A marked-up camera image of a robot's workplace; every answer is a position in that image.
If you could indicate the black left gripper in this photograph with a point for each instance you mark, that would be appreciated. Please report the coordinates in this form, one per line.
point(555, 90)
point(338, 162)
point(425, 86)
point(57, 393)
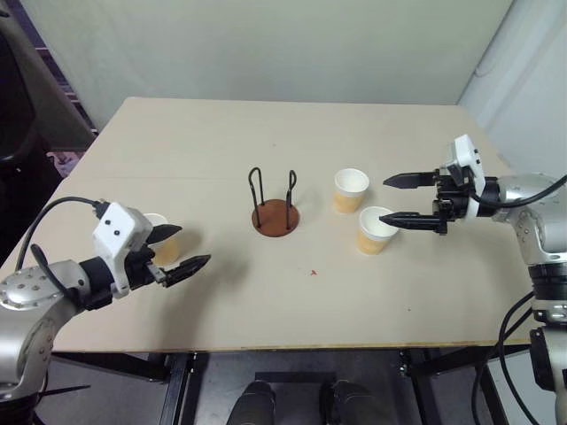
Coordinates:
point(141, 270)

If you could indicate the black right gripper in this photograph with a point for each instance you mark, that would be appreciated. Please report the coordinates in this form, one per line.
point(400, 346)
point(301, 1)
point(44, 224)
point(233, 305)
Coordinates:
point(454, 199)

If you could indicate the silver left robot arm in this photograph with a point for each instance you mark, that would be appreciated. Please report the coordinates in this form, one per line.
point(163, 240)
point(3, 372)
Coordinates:
point(26, 288)

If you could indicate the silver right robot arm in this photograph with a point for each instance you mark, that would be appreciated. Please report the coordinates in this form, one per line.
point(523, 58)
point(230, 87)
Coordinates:
point(522, 191)

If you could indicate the paper cup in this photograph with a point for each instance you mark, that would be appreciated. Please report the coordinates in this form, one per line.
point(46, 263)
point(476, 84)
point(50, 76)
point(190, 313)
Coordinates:
point(349, 200)
point(371, 244)
point(170, 253)

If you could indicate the dark rounded shape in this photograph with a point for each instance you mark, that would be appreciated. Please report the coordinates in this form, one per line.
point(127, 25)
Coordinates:
point(253, 403)

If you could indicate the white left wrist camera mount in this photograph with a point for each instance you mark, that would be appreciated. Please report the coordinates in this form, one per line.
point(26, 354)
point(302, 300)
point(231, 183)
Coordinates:
point(116, 230)

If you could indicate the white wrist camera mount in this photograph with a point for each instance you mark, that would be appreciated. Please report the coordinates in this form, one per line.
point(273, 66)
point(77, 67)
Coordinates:
point(465, 152)
point(116, 230)

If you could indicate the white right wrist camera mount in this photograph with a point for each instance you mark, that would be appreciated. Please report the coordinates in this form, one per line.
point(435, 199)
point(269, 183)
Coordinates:
point(465, 152)

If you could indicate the black table frame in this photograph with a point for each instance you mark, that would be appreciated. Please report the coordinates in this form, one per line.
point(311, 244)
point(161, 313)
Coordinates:
point(177, 385)

